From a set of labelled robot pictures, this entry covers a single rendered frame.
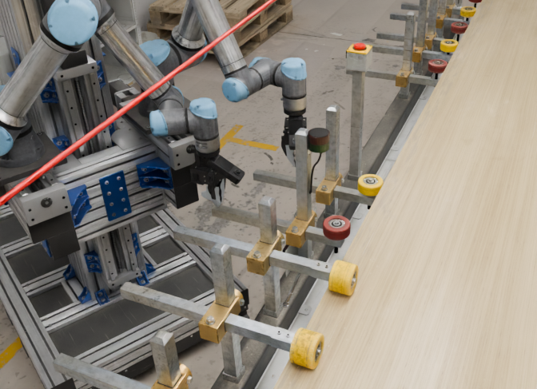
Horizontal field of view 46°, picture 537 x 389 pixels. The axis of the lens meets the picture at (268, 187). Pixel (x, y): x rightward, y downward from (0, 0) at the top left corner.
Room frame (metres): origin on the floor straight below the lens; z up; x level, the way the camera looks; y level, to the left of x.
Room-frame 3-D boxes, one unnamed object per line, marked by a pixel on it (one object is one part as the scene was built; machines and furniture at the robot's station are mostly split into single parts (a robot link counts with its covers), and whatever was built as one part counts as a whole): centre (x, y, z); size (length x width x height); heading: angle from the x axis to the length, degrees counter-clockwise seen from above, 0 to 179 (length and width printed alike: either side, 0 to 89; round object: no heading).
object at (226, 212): (1.55, -0.02, 0.84); 0.43 x 0.03 x 0.04; 64
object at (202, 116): (1.64, 0.18, 1.18); 0.09 x 0.08 x 0.11; 95
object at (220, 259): (1.10, 0.12, 0.90); 0.03 x 0.03 x 0.48; 64
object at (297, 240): (1.52, -0.10, 0.85); 0.13 x 0.06 x 0.05; 154
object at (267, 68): (1.83, -0.01, 1.22); 0.11 x 0.11 x 0.08; 49
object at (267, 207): (1.32, 0.01, 0.86); 0.03 x 0.03 x 0.48; 64
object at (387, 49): (2.88, -0.70, 0.83); 0.43 x 0.03 x 0.04; 64
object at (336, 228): (1.46, -0.19, 0.85); 0.08 x 0.08 x 0.11
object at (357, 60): (2.00, -0.33, 1.18); 0.07 x 0.07 x 0.08; 64
